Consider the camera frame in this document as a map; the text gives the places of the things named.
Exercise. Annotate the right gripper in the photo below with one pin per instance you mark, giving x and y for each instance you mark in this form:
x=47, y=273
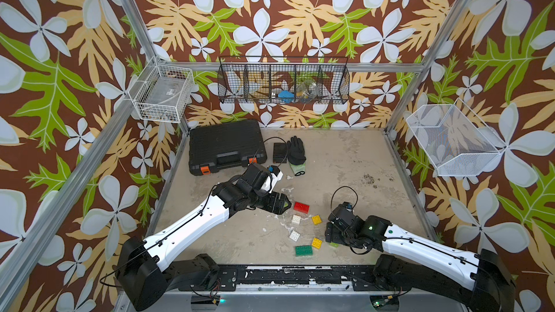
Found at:
x=331, y=235

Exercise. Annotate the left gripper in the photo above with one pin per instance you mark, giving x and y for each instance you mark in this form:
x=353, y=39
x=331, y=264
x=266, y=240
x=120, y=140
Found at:
x=278, y=208

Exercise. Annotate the dark green 2x4 lego brick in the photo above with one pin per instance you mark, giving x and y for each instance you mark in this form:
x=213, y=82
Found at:
x=303, y=251

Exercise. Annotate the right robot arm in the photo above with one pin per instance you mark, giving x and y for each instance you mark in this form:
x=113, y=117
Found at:
x=480, y=281

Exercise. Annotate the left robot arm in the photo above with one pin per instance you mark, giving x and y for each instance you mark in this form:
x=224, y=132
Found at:
x=148, y=268

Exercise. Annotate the red 2x4 lego brick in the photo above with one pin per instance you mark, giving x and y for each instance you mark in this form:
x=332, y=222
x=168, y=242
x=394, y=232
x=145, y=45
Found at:
x=301, y=207

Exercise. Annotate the white lego brick upper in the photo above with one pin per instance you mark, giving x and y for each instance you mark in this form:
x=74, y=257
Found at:
x=296, y=219

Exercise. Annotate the yellow lego brick upper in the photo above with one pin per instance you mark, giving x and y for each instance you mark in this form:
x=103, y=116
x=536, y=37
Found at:
x=316, y=220

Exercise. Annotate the yellow lego brick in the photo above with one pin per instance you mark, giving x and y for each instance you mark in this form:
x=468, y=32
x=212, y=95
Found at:
x=316, y=243
x=316, y=220

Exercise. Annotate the yellow lego brick lower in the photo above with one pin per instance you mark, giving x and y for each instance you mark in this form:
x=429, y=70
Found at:
x=316, y=243

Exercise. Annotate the black and green glove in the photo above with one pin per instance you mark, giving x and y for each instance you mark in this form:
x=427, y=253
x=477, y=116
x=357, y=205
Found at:
x=296, y=156

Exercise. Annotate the small black box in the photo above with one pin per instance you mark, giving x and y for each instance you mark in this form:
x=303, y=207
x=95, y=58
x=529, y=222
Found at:
x=280, y=153

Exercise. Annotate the black plastic tool case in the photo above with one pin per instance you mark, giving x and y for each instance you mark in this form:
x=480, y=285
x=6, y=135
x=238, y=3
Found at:
x=223, y=146

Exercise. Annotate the blue object in basket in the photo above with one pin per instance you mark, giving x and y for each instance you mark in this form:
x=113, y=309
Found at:
x=286, y=97

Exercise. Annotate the white mesh basket right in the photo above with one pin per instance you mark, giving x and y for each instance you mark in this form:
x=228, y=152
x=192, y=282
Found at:
x=456, y=140

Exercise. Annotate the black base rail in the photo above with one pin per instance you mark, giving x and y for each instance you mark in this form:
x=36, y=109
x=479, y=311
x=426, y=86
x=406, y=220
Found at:
x=360, y=278

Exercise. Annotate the black wire basket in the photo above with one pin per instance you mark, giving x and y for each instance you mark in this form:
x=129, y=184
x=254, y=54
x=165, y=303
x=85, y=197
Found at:
x=259, y=79

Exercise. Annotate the white wire basket left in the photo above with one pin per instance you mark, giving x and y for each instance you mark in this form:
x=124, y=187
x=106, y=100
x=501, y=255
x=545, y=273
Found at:
x=161, y=92

